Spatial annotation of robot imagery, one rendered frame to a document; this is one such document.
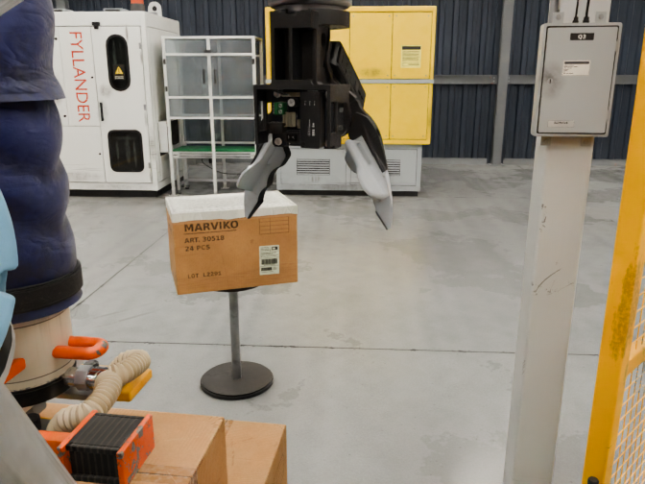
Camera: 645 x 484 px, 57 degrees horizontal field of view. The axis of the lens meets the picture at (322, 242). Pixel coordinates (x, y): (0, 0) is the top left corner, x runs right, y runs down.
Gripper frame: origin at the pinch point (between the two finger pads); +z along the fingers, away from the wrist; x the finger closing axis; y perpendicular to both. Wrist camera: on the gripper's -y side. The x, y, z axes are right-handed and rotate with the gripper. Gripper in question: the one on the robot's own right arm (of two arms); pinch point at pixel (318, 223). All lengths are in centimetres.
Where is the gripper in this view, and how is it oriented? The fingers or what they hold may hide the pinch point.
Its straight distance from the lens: 60.5
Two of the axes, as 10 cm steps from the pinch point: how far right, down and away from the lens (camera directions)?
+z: 0.0, 9.6, 2.7
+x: 9.5, 0.8, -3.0
